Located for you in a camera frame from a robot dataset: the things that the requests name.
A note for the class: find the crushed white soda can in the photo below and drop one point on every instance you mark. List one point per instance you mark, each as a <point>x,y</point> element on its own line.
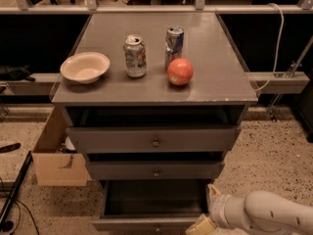
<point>135,56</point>

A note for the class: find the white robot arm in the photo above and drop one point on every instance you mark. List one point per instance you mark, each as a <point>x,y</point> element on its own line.
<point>259,213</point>

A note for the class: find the black floor rail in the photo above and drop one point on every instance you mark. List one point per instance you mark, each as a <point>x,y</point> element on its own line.
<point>14,190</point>

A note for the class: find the cardboard box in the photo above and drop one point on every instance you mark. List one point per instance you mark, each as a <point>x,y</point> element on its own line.
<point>54,166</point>

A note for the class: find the metal railing frame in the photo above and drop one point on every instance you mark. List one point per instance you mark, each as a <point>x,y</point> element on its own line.
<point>122,6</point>

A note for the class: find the crushed blue soda can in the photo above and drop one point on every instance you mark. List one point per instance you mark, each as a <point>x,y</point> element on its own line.
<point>174,40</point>

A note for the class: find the grey bottom drawer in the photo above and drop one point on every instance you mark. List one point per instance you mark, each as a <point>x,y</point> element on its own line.
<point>152,205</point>

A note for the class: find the grey middle drawer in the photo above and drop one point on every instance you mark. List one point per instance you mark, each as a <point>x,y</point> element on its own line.
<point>154,170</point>

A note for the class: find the grey wooden drawer cabinet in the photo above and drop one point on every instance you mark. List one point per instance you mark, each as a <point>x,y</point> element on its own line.
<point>218,94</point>

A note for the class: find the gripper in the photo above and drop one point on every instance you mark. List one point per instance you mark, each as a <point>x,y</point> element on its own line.
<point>219,208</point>

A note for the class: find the orange red apple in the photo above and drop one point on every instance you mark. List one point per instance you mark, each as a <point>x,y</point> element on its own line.
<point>180,72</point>

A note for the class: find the grey top drawer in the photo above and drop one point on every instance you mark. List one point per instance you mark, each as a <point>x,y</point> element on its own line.
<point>100,140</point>

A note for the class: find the grey drawer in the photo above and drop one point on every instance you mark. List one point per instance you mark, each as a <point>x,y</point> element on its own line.
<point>100,140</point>
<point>154,170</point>
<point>152,205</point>

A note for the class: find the white ceramic bowl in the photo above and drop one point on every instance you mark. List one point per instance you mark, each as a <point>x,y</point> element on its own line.
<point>85,68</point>

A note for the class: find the black bag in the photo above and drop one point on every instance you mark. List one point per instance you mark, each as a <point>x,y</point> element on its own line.
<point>18,73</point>

